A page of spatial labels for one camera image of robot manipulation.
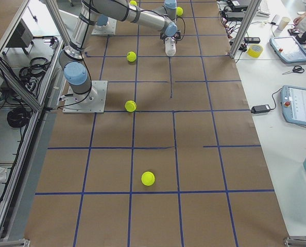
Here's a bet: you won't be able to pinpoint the grey control box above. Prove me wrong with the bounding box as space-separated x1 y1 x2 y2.
6 19 33 48

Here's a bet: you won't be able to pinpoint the aluminium frame post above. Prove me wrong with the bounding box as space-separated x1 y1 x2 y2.
45 0 71 53
229 0 261 59

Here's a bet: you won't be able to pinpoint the black coiled cable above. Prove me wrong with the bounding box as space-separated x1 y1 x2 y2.
7 107 31 129

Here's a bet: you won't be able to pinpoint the tennis ball with black lettering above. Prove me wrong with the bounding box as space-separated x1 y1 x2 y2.
126 51 137 62

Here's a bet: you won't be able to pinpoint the paper cup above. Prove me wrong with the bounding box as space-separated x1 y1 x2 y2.
277 16 291 31

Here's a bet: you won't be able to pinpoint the lower teach pendant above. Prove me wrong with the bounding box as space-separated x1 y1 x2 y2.
280 85 306 126

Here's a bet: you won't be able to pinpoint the black power adapter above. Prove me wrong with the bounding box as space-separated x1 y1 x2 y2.
250 104 271 114

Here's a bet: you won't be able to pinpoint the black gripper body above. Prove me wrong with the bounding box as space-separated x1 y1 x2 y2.
160 30 181 41

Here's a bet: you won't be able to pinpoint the yellow tape roll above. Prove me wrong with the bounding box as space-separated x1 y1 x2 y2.
247 44 263 58

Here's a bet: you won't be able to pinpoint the yellow tennis ball right edge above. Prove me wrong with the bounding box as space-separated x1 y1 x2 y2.
176 7 183 16

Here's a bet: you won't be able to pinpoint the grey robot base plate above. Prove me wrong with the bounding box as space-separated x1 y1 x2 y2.
62 80 108 114

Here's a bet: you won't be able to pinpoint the white blue tennis ball can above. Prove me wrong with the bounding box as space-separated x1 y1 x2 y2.
164 37 176 57

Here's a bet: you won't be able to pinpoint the teach pendant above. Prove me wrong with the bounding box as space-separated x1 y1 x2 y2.
280 85 306 126
269 36 306 63

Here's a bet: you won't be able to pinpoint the yellow tennis ball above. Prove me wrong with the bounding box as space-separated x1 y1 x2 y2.
125 100 137 112
129 0 138 6
141 171 156 186

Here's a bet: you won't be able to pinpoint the aluminium frame post right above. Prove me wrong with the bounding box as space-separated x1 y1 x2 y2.
229 0 261 59

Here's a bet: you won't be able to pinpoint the upper teach pendant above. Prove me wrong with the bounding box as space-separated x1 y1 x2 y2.
269 36 306 63

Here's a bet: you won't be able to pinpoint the far yellow tennis ball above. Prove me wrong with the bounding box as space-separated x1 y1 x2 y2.
129 0 138 6

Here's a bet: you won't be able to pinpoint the near yellow tennis ball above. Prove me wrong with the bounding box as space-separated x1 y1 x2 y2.
141 171 156 186

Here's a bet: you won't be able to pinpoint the yellow tennis ball lower left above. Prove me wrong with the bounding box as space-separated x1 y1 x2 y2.
125 100 137 112

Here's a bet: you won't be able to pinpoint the black remote device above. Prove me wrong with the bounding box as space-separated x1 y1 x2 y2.
244 37 261 44

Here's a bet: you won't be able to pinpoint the black handled scissors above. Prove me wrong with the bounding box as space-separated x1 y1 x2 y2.
282 65 304 75

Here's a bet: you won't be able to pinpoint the aluminium frame post left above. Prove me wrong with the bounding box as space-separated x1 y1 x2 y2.
45 0 71 53

